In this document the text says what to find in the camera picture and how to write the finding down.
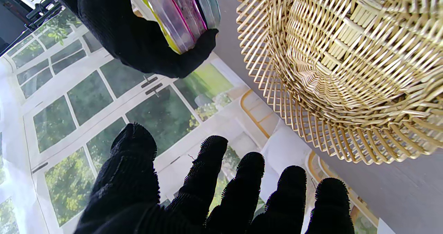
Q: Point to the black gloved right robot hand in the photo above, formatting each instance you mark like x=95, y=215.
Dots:
x=121, y=29

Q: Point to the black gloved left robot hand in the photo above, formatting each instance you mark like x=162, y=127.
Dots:
x=128, y=192

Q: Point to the yellow culture dish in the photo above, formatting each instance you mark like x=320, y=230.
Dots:
x=155, y=16

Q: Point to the magenta culture dish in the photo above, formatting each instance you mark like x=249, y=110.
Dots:
x=183, y=12

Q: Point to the cyan culture dish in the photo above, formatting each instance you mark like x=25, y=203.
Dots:
x=209, y=5

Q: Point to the oval woven wicker basket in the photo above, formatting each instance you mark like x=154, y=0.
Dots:
x=346, y=71

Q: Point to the printed sunroom backdrop banner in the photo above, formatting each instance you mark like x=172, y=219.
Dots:
x=104, y=123

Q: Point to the black metal backdrop frame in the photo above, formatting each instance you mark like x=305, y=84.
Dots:
x=34, y=12

